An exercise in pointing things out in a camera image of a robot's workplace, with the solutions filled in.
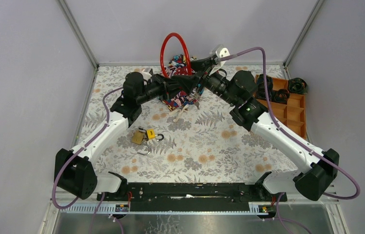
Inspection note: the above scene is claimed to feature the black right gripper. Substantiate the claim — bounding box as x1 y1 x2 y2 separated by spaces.
173 56 238 107

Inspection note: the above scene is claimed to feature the red cable lock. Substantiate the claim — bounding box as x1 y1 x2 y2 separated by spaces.
159 32 194 78

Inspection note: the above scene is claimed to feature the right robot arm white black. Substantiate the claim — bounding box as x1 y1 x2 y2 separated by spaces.
173 67 339 201

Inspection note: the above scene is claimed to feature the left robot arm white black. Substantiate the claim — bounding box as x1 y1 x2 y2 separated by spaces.
52 72 200 200

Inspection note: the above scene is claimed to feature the colourful comic print cloth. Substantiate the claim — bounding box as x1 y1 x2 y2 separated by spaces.
159 57 203 111

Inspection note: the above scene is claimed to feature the yellow small padlock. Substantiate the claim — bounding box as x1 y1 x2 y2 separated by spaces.
146 129 164 141

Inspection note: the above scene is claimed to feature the dark rolled fabric top left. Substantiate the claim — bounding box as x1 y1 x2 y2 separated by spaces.
256 74 273 90

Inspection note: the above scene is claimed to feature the dark rolled fabric middle left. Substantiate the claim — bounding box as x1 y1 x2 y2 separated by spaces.
256 88 276 101

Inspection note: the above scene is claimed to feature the brass padlock near centre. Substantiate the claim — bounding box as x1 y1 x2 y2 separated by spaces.
131 128 148 145

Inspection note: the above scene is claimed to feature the open steel shackle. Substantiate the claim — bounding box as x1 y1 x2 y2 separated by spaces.
136 144 152 156

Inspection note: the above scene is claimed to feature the dark rolled fabric small centre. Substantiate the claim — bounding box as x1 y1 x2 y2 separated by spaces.
272 89 290 104

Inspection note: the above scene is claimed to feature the orange wooden compartment tray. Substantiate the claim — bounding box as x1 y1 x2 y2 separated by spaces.
270 78 307 139

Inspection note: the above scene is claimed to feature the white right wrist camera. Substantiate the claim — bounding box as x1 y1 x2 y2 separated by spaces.
210 44 230 75

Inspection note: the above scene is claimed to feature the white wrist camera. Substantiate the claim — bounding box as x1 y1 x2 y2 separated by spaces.
210 44 230 75
140 68 154 79

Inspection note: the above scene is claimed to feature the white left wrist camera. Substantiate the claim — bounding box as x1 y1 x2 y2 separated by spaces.
140 68 154 79

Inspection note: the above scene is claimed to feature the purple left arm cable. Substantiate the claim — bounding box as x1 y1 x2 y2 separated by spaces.
51 86 125 234

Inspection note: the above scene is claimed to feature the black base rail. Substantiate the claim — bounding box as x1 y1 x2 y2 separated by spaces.
97 182 287 212

